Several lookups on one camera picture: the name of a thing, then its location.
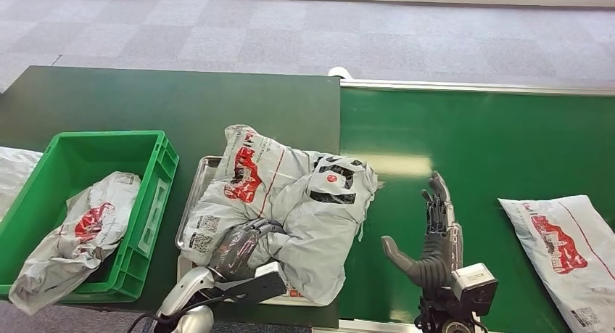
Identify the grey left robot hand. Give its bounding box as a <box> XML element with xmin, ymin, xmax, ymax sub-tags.
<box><xmin>209</xmin><ymin>218</ymin><xmax>286</xmax><ymax>280</ymax></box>

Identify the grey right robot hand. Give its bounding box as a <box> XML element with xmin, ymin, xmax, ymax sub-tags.
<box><xmin>381</xmin><ymin>170</ymin><xmax>465</xmax><ymax>293</ymax></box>

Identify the large grey mailer package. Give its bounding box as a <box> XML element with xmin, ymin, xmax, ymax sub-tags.
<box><xmin>181</xmin><ymin>124</ymin><xmax>381</xmax><ymax>307</ymax></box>

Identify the flat grey mailer package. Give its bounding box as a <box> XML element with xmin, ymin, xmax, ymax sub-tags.
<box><xmin>498</xmin><ymin>194</ymin><xmax>615</xmax><ymax>333</ymax></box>

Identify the electronic scale with steel tray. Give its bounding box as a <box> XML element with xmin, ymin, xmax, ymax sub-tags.
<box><xmin>173</xmin><ymin>155</ymin><xmax>332</xmax><ymax>308</ymax></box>

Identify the crumpled grey mailer bag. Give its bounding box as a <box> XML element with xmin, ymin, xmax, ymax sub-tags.
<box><xmin>8</xmin><ymin>170</ymin><xmax>142</xmax><ymax>316</ymax></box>

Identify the green plastic crate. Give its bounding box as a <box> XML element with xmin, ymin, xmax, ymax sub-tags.
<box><xmin>0</xmin><ymin>130</ymin><xmax>180</xmax><ymax>304</ymax></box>

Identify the plain grey plastic bag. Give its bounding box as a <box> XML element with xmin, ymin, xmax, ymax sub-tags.
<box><xmin>0</xmin><ymin>147</ymin><xmax>44</xmax><ymax>221</ymax></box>

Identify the metal conveyor edge rail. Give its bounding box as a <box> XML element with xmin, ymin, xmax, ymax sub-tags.
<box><xmin>312</xmin><ymin>319</ymin><xmax>419</xmax><ymax>333</ymax></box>

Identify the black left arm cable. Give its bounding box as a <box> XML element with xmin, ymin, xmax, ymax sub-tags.
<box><xmin>125</xmin><ymin>292</ymin><xmax>248</xmax><ymax>333</ymax></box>

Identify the metal conveyor side rail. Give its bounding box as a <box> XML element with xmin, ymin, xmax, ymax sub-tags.
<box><xmin>339</xmin><ymin>79</ymin><xmax>615</xmax><ymax>97</ymax></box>

